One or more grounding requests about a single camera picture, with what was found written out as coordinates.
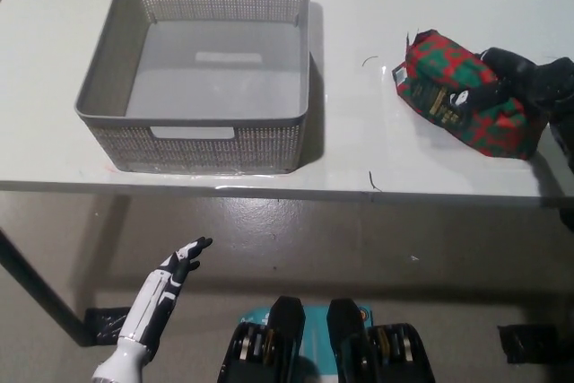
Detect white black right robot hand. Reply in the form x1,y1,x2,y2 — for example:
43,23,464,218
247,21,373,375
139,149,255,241
449,46,574,111

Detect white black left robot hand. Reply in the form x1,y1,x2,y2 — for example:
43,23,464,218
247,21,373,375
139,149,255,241
118,237,213,348

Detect red green coffee bean bag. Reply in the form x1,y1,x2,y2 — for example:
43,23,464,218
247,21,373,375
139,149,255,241
391,28,546,161

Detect black table leg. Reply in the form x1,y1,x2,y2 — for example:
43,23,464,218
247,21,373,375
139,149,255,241
0,229,93,348
558,206,574,234

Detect black teal robot torso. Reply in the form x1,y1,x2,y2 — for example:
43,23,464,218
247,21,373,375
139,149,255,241
217,295,436,383

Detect grey perforated plastic basket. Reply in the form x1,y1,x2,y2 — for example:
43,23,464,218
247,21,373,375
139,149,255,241
74,0,312,176

